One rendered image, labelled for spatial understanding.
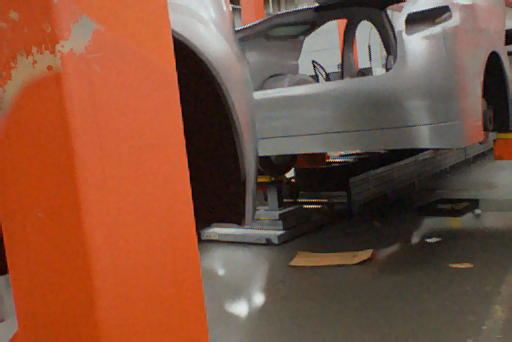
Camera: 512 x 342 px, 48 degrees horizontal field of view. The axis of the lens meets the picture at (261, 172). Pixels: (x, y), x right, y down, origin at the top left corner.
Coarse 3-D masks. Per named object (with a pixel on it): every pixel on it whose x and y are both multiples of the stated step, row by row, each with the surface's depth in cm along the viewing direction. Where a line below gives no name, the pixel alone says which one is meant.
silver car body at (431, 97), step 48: (336, 0) 492; (384, 0) 577; (432, 0) 312; (480, 0) 366; (288, 48) 507; (384, 48) 671; (432, 48) 312; (480, 48) 359; (288, 96) 354; (336, 96) 336; (384, 96) 321; (432, 96) 315; (480, 96) 356; (288, 144) 369; (336, 144) 349; (384, 144) 333; (432, 144) 323
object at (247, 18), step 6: (246, 0) 548; (252, 0) 544; (258, 0) 550; (246, 6) 549; (252, 6) 545; (258, 6) 549; (246, 12) 550; (252, 12) 546; (258, 12) 549; (264, 12) 557; (246, 18) 551; (252, 18) 547; (258, 18) 549; (246, 24) 553
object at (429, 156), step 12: (420, 156) 668; (432, 156) 700; (384, 168) 587; (396, 168) 611; (408, 168) 638; (348, 180) 526; (360, 180) 547; (372, 180) 564; (396, 180) 609; (372, 192) 561
